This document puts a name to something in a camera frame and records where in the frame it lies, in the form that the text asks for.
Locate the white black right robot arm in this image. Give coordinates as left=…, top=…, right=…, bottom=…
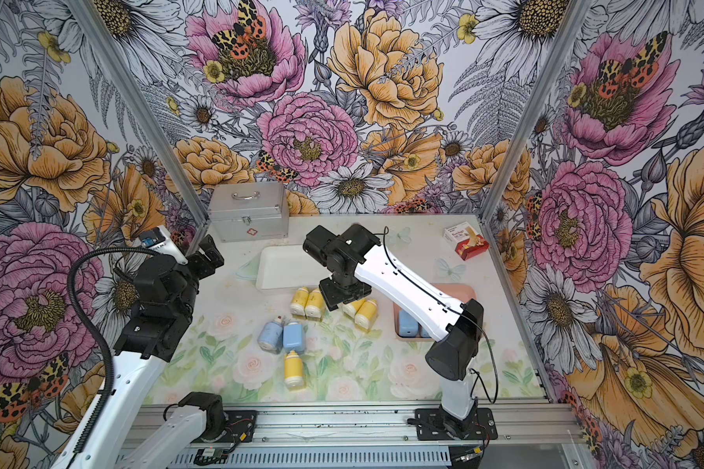
left=302, top=224, right=484, bottom=440

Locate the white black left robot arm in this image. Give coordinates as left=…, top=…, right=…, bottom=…
left=53, top=228, right=228, bottom=468

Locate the yellow pencil sharpener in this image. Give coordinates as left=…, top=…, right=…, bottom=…
left=284, top=350, right=305, bottom=389
left=354, top=299, right=377, bottom=331
left=289, top=286, right=309, bottom=318
left=341, top=299, right=366, bottom=319
left=304, top=288, right=326, bottom=320

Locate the red white small box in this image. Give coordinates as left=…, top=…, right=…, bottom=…
left=444, top=222, right=489, bottom=261

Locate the white plastic tray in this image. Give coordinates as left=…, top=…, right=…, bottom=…
left=256, top=245, right=330, bottom=290

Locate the silver metal case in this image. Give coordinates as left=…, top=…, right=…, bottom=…
left=208, top=182, right=289, bottom=242

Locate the pink plastic tray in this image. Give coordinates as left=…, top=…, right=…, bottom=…
left=392, top=283, right=475, bottom=342

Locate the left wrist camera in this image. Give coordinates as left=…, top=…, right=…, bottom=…
left=134, top=226, right=188, bottom=265

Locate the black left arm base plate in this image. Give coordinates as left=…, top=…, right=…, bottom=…
left=193, top=410, right=258, bottom=445

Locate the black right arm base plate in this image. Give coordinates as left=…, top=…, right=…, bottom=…
left=407, top=408, right=499, bottom=443

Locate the aluminium rail frame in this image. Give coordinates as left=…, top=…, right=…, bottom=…
left=110, top=397, right=594, bottom=469

